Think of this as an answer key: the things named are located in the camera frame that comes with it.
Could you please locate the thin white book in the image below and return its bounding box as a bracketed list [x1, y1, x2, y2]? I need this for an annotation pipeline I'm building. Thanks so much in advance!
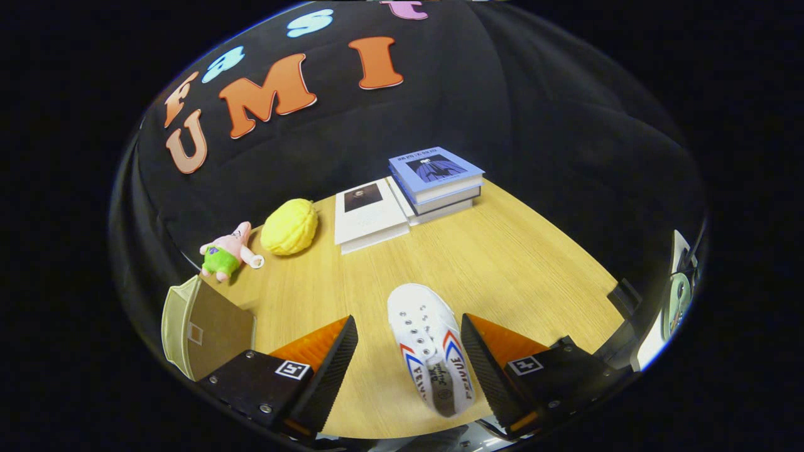
[384, 176, 481, 227]

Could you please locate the white canvas shoe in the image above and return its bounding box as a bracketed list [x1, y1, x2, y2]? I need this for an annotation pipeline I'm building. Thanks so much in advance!
[387, 283, 476, 418]

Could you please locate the yellow bumpy plush toy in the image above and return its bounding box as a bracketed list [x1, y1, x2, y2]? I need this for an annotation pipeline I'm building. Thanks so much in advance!
[261, 198, 319, 256]

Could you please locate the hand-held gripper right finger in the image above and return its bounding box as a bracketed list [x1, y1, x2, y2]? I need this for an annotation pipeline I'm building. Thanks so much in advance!
[462, 314, 632, 439]

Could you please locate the beige fabric storage box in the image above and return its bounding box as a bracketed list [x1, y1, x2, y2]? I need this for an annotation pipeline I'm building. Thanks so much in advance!
[161, 275, 257, 382]

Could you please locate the pink starfish plush toy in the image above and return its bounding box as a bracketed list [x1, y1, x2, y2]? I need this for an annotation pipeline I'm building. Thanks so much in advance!
[200, 221, 265, 283]

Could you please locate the white book with dark photo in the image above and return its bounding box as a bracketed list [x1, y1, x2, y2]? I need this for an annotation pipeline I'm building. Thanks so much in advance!
[334, 178, 410, 255]

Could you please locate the blue cover book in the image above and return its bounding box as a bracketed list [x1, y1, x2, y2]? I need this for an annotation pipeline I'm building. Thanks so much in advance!
[388, 146, 486, 205]

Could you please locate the blue-edged book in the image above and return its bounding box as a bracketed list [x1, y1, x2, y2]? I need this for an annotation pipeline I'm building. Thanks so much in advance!
[399, 185, 483, 216]

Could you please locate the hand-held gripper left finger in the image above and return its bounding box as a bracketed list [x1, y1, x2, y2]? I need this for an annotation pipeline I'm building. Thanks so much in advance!
[198, 316, 359, 440]

